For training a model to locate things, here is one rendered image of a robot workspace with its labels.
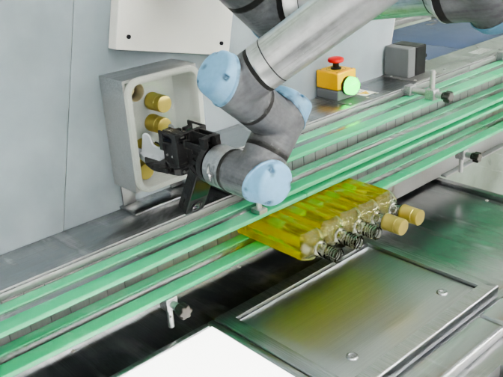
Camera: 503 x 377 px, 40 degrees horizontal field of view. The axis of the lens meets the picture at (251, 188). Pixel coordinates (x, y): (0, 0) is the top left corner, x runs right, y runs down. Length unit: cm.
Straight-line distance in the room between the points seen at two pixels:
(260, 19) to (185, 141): 26
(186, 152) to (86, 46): 27
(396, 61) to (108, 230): 95
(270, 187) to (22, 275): 45
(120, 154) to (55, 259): 24
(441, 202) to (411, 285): 50
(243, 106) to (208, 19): 43
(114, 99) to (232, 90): 35
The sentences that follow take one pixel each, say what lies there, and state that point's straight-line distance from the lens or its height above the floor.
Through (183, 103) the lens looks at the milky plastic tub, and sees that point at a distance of 141.
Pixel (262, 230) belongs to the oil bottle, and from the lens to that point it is 140.
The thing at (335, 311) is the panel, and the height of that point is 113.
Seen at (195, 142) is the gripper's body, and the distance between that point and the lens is 123.
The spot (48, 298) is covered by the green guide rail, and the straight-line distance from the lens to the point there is 120.
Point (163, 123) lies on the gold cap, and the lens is 136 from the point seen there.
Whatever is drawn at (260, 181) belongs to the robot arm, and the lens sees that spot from 108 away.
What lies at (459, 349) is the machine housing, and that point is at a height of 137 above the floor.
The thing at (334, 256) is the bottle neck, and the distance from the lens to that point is 130.
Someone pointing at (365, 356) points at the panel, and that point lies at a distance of 126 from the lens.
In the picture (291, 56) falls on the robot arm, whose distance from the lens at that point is 101.
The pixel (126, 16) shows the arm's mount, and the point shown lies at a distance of 133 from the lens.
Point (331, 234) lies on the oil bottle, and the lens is 136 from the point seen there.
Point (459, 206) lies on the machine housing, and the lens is 191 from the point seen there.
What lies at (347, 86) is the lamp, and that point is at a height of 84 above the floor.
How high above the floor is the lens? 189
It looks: 43 degrees down
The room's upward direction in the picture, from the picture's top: 110 degrees clockwise
